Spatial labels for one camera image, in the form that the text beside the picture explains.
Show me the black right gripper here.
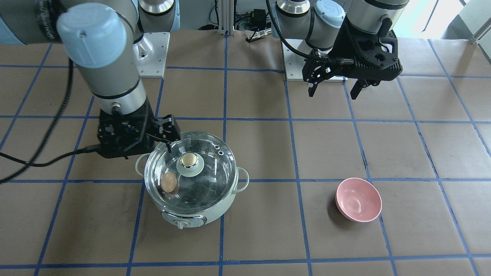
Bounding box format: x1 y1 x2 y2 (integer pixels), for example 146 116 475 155
97 99 181 159

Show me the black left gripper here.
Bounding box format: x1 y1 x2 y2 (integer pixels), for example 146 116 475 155
302 15 403 100

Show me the brown egg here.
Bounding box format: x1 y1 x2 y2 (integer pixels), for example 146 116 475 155
161 172 177 193

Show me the glass pot lid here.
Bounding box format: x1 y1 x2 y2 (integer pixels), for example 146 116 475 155
144 131 236 213

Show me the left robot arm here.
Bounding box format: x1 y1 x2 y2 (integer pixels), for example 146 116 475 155
265 0 409 100

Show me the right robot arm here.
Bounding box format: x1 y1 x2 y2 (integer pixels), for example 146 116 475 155
0 0 180 158

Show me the pale green electric pot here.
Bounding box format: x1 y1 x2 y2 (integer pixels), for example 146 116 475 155
140 149 250 229

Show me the black power adapter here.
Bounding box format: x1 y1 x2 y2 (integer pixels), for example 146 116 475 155
250 9 267 26

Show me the pink bowl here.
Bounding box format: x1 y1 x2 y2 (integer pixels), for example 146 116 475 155
335 177 382 223

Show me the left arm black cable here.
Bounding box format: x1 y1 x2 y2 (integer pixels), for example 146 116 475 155
265 0 355 66

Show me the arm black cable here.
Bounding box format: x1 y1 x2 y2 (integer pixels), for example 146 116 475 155
0 57 101 184
265 0 355 66

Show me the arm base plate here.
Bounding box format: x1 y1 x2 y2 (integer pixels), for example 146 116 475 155
281 39 309 82
133 33 170 79

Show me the aluminium frame post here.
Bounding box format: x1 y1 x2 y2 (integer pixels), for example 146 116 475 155
216 0 235 36

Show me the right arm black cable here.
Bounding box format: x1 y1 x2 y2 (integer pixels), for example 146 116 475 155
0 57 101 184

